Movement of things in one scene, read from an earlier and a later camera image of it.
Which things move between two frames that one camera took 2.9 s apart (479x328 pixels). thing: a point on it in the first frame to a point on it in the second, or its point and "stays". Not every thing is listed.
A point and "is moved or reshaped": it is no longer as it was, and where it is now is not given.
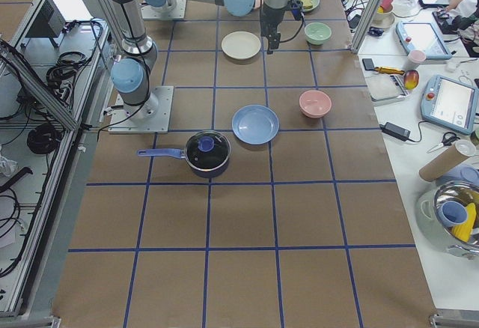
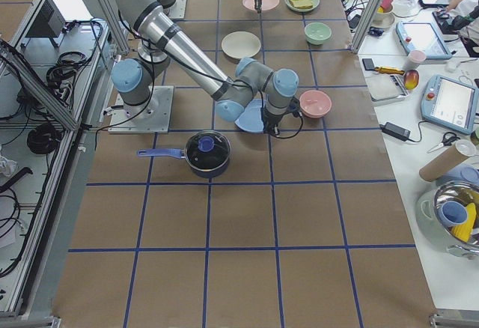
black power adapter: x=396 y=131 stays
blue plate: x=255 y=124 is moved or reshaped
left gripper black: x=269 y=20 to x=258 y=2
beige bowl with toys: x=385 y=17 stays
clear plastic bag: x=405 y=4 stays
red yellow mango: x=412 y=79 stays
